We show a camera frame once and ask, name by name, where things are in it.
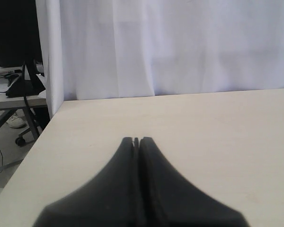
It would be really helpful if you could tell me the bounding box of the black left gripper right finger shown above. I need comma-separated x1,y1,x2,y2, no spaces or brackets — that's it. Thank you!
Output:
139,137,249,227

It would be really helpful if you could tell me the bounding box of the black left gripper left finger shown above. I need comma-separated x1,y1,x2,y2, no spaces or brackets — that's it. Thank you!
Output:
34,137,142,227

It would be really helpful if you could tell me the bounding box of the black caster wheel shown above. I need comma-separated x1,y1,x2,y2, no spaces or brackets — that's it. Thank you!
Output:
15,137,26,147

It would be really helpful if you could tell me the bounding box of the white sneaker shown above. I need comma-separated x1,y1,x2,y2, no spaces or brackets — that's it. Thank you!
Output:
6,113,26,129

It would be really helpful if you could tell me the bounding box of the white curtain backdrop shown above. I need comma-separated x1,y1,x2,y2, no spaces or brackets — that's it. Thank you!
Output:
36,0,284,115

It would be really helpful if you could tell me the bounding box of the grey side desk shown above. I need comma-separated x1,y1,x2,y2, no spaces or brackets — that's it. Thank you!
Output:
0,57,47,140

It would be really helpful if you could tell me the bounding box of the black computer monitor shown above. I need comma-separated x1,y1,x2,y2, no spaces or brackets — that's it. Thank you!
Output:
0,0,45,96

